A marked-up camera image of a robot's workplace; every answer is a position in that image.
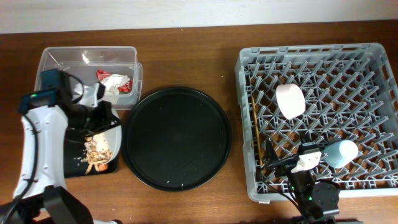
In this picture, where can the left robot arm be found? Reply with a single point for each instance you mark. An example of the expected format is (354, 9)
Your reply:
(46, 115)

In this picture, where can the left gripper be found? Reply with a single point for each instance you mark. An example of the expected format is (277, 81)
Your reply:
(105, 107)

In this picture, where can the red snack wrapper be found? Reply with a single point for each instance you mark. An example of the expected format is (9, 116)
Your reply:
(101, 74)

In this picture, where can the blue cup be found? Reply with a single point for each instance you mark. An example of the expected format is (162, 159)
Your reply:
(340, 153)

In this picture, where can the black round tray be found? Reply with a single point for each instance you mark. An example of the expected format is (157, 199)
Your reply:
(176, 139)

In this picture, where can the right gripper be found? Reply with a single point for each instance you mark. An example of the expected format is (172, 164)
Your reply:
(285, 165)

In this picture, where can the black rectangular tray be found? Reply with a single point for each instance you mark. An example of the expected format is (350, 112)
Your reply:
(73, 152)

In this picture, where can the grey plate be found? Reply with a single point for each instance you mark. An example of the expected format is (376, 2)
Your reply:
(114, 137)

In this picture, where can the grey dishwasher rack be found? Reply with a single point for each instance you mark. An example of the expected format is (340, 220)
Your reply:
(350, 94)

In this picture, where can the clear plastic bin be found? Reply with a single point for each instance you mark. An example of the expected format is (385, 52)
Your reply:
(84, 62)

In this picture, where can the orange carrot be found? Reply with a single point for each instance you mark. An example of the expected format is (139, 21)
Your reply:
(102, 167)

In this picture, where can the white tissue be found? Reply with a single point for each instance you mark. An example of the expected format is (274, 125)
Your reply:
(114, 85)

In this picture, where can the rice and food scraps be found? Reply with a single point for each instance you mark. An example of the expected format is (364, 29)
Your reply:
(97, 151)

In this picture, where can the wooden chopstick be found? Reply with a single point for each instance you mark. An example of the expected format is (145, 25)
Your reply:
(257, 132)

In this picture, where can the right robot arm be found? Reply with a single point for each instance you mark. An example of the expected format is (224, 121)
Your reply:
(315, 199)

